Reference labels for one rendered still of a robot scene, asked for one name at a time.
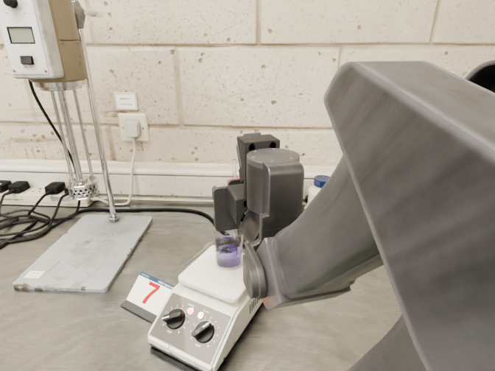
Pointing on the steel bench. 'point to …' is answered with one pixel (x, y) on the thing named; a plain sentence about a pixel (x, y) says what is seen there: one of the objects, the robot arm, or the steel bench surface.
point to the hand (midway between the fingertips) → (234, 183)
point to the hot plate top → (213, 278)
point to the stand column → (98, 132)
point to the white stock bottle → (317, 186)
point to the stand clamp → (84, 14)
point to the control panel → (203, 352)
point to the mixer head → (43, 43)
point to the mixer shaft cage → (84, 189)
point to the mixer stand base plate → (86, 255)
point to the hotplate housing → (244, 305)
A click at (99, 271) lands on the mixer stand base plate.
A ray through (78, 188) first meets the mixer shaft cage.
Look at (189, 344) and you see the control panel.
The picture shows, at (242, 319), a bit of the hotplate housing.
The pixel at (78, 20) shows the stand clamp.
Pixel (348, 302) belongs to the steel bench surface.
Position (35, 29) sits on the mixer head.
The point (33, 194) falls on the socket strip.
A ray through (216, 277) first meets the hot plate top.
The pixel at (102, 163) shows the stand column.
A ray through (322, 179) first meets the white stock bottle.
